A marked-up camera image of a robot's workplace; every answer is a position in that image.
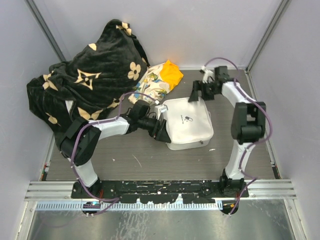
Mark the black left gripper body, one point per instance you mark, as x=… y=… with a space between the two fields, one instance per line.
x=148 y=124

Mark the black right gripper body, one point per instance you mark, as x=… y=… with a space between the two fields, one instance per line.
x=208 y=91

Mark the grey medicine kit case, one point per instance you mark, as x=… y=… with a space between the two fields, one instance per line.
x=188 y=124

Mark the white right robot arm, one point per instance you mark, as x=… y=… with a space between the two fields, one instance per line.
x=248 y=123

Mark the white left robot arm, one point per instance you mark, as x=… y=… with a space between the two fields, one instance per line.
x=80 y=141

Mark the yellow cloth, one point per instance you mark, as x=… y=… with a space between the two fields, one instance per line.
x=171 y=74

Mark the black floral fleece blanket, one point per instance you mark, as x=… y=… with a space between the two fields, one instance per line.
x=91 y=84

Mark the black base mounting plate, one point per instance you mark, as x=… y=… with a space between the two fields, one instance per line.
x=167 y=191

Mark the aluminium frame rail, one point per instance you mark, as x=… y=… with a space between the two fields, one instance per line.
x=49 y=191

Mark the white slotted cable duct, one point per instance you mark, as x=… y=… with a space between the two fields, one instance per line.
x=95 y=206

